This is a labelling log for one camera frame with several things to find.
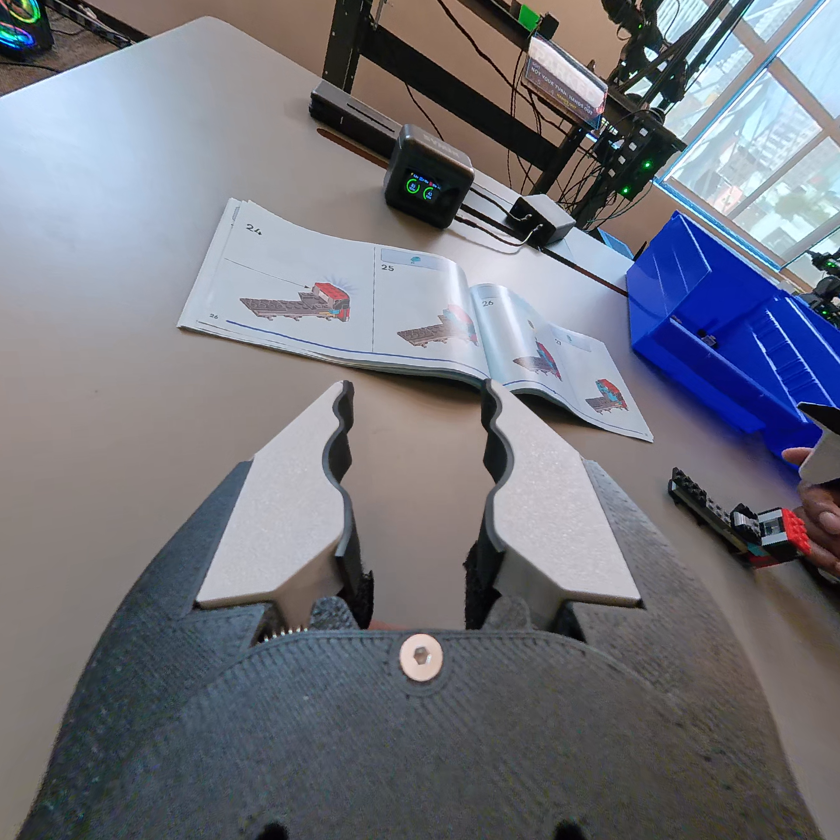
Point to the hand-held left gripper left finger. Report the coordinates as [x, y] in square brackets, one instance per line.
[275, 525]

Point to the person's right hand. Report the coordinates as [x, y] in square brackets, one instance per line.
[828, 525]

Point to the large window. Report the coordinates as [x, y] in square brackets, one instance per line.
[774, 131]

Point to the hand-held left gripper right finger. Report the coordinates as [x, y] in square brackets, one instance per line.
[558, 525]

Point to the red black toy brick build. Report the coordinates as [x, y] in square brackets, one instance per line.
[791, 528]

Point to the long black toy brick assembly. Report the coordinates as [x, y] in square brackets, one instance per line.
[702, 505]

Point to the instruction booklet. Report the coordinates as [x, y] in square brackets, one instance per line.
[295, 295]

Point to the black hub green lights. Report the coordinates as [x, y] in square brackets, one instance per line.
[640, 154]

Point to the blue plastic bin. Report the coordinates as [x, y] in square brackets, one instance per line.
[689, 295]
[807, 341]

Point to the small black flat box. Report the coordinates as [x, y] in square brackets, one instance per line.
[544, 216]

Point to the white adjacent desk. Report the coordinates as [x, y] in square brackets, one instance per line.
[590, 253]

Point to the black metal stand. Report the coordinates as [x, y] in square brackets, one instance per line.
[695, 46]

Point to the lit computer tower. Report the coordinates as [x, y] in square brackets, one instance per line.
[19, 29]

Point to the black metal desk frame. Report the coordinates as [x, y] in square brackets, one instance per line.
[459, 79]

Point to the grey desk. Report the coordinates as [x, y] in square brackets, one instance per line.
[131, 262]

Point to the clear acrylic sign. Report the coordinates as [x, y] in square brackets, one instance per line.
[564, 79]

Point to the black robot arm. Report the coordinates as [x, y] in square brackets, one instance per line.
[633, 26]
[823, 289]

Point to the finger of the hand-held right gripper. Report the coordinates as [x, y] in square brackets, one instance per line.
[827, 463]
[828, 420]

